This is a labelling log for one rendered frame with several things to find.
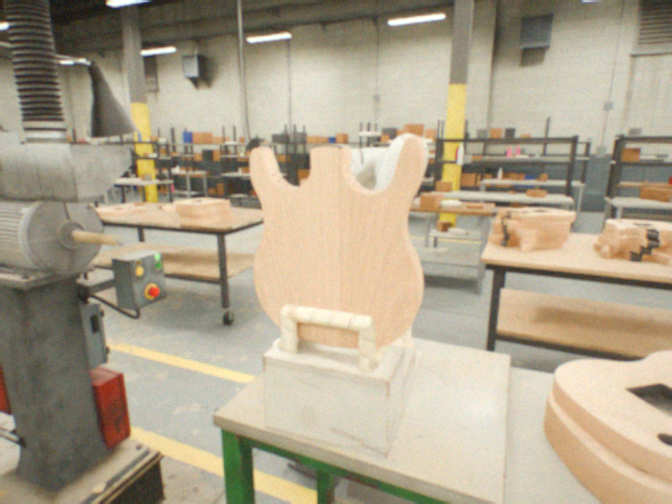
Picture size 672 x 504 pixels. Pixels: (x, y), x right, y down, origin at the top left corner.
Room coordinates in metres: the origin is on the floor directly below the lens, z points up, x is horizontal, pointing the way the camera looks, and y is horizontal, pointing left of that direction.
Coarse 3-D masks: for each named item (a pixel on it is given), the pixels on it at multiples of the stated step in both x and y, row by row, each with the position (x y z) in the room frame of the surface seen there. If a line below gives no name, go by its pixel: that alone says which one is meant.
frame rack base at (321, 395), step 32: (320, 352) 0.79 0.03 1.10; (352, 352) 0.79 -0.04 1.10; (288, 384) 0.76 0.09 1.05; (320, 384) 0.73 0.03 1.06; (352, 384) 0.71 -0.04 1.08; (384, 384) 0.68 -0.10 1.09; (288, 416) 0.76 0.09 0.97; (320, 416) 0.73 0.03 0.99; (352, 416) 0.71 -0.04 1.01; (384, 416) 0.68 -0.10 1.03; (352, 448) 0.71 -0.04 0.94; (384, 448) 0.68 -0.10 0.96
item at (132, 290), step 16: (128, 256) 1.53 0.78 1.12; (144, 256) 1.54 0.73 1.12; (160, 256) 1.60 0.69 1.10; (128, 272) 1.47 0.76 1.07; (144, 272) 1.52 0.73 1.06; (160, 272) 1.59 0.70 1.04; (128, 288) 1.48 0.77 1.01; (144, 288) 1.51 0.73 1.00; (160, 288) 1.58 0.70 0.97; (112, 304) 1.53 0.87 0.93; (128, 304) 1.48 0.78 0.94; (144, 304) 1.50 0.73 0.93
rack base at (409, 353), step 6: (408, 348) 0.96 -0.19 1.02; (414, 348) 0.97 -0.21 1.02; (408, 354) 0.93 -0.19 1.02; (414, 354) 0.94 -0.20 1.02; (408, 360) 0.90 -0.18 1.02; (414, 360) 0.95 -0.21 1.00; (408, 366) 0.88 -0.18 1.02; (414, 366) 0.95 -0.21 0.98; (408, 372) 0.87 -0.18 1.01; (414, 372) 0.96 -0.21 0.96; (408, 378) 0.88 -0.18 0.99; (414, 378) 0.96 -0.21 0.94; (408, 384) 0.88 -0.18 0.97; (408, 390) 0.88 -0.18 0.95; (408, 396) 0.88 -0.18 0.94; (402, 414) 0.82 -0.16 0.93
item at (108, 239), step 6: (78, 234) 1.26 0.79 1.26; (84, 234) 1.26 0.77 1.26; (90, 234) 1.25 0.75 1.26; (96, 234) 1.24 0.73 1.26; (102, 234) 1.23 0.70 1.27; (108, 234) 1.23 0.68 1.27; (78, 240) 1.27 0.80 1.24; (84, 240) 1.25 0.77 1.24; (90, 240) 1.24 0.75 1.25; (96, 240) 1.23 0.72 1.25; (102, 240) 1.22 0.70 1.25; (108, 240) 1.21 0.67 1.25; (114, 240) 1.20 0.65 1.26
